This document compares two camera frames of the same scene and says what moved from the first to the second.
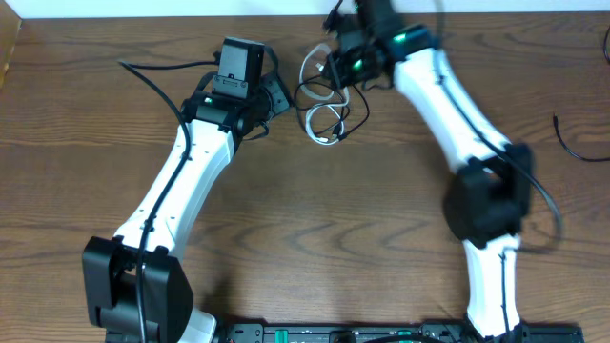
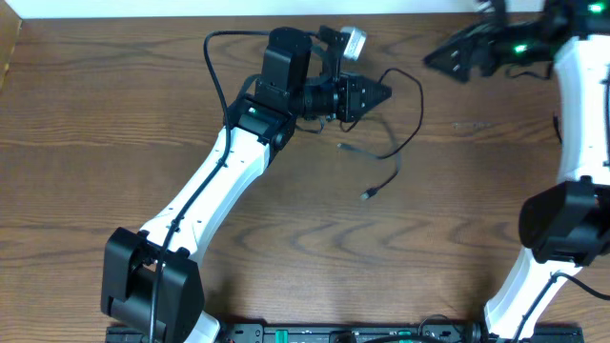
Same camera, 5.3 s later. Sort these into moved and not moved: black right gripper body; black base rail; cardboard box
Moved: black right gripper body
Not moved: cardboard box; black base rail
